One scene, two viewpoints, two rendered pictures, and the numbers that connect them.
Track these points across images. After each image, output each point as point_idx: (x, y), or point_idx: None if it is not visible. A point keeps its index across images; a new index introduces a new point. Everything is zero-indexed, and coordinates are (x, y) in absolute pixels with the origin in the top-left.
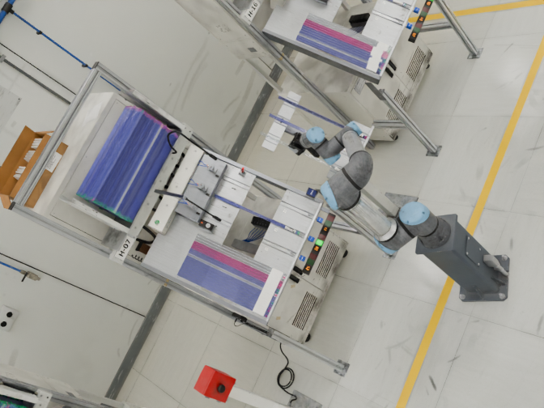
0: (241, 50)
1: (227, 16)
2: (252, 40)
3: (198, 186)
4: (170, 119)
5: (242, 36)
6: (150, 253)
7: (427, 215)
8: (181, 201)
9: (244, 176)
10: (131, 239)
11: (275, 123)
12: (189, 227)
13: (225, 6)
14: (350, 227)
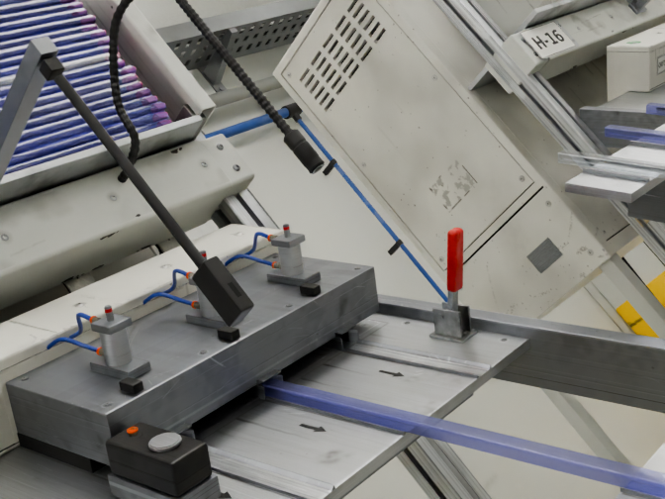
0: (508, 284)
1: (465, 106)
2: (544, 192)
3: (189, 277)
4: (159, 49)
5: (512, 190)
6: None
7: None
8: (72, 355)
9: (459, 340)
10: None
11: (637, 147)
12: (49, 494)
13: (459, 11)
14: None
